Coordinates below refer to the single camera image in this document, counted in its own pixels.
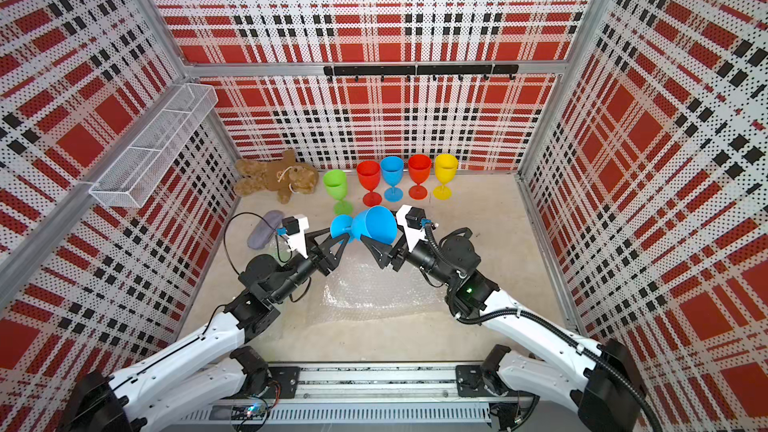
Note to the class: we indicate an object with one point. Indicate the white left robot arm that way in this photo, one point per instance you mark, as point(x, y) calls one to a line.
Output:
point(213, 362)

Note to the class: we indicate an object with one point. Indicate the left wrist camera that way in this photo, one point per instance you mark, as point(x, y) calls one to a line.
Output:
point(293, 230)

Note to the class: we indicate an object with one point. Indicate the brown teddy bear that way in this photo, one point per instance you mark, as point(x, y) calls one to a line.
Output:
point(286, 177)

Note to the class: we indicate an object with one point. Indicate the green circuit board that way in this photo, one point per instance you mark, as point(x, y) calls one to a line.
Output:
point(252, 412)

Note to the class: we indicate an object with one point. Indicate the pink red glass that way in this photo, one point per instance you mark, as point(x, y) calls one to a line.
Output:
point(369, 174)

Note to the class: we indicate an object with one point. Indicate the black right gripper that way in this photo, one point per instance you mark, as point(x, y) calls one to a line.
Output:
point(390, 255)

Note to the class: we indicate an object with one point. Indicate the yellow glass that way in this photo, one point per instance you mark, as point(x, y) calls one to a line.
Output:
point(446, 166)

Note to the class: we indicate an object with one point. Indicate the blue wine glass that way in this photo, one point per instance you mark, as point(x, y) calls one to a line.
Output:
point(392, 169)

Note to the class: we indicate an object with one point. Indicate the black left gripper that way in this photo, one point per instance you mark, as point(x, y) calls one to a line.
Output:
point(320, 254)

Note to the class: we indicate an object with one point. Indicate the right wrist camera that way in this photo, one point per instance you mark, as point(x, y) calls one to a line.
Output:
point(410, 219)

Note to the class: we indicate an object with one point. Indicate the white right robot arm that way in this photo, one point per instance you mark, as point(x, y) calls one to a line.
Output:
point(599, 382)

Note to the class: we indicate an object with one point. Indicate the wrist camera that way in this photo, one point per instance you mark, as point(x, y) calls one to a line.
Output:
point(293, 230)
point(410, 219)

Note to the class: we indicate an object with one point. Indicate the red wine glass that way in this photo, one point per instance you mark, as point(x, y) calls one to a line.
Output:
point(419, 167)

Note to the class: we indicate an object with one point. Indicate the white wire mesh shelf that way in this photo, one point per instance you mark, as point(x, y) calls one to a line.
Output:
point(132, 178)

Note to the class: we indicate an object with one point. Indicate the bright green glass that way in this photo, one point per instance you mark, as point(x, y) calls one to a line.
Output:
point(336, 185)

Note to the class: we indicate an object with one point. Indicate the black wall hook rail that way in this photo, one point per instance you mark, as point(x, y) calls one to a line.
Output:
point(421, 70)

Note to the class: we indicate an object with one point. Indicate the light blue glass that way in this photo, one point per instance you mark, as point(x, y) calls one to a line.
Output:
point(377, 223)

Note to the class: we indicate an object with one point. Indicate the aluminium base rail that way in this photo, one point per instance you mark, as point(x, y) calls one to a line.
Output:
point(384, 381)

